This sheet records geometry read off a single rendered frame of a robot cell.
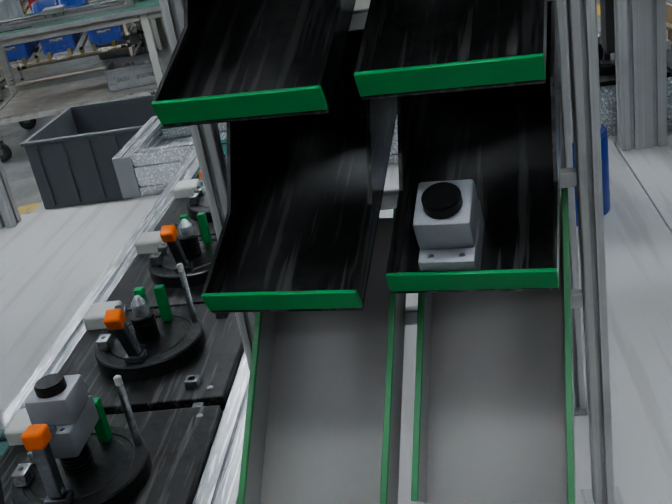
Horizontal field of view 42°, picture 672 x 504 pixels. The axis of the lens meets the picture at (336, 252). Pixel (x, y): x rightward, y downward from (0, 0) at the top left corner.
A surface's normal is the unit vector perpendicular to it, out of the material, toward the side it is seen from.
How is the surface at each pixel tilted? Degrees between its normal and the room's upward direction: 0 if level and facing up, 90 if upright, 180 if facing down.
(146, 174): 90
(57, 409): 90
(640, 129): 90
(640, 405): 0
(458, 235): 115
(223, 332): 0
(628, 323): 0
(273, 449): 45
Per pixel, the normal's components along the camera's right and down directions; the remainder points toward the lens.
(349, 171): -0.25, -0.62
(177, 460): -0.16, -0.90
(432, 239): -0.16, 0.78
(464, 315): -0.30, -0.32
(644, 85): -0.08, 0.43
